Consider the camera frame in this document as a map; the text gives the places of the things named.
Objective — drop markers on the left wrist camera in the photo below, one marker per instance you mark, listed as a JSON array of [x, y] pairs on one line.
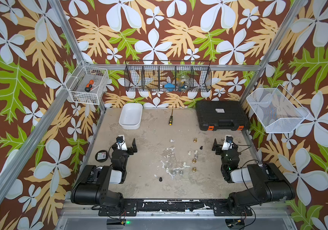
[[123, 145]]

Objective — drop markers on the clear bottle in basket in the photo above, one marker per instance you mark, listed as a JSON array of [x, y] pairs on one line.
[[183, 81]]

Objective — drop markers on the red black screwdriver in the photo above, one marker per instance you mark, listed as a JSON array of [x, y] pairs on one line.
[[89, 86]]

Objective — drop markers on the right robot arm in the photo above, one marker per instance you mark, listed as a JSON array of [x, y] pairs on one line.
[[264, 182]]

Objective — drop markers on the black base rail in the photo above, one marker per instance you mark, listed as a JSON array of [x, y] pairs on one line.
[[131, 207]]

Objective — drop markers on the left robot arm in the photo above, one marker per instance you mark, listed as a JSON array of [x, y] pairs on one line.
[[92, 185]]

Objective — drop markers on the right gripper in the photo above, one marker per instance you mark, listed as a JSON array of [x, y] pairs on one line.
[[219, 147]]

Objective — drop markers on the black wire basket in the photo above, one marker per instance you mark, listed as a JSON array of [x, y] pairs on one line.
[[153, 75]]

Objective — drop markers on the black yellow screwdriver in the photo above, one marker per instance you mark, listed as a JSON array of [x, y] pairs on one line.
[[171, 118]]

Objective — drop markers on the blue object in basket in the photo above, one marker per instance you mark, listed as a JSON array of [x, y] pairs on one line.
[[169, 87]]

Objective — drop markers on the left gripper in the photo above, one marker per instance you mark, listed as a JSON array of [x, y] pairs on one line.
[[130, 152]]

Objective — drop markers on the white plastic storage box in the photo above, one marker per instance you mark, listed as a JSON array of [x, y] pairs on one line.
[[131, 114]]

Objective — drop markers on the white wire basket left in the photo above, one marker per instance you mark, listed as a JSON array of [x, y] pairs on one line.
[[80, 78]]

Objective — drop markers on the black tool case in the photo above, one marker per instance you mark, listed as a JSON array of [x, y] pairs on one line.
[[220, 115]]

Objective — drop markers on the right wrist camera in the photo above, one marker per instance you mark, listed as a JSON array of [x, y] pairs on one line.
[[227, 142]]

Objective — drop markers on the round black tape measure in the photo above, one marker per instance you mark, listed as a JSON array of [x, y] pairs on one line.
[[101, 156]]

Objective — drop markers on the white mesh basket right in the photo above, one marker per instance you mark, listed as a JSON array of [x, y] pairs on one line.
[[277, 109]]

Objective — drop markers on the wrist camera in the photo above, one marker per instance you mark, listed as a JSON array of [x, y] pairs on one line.
[[227, 142], [123, 145]]

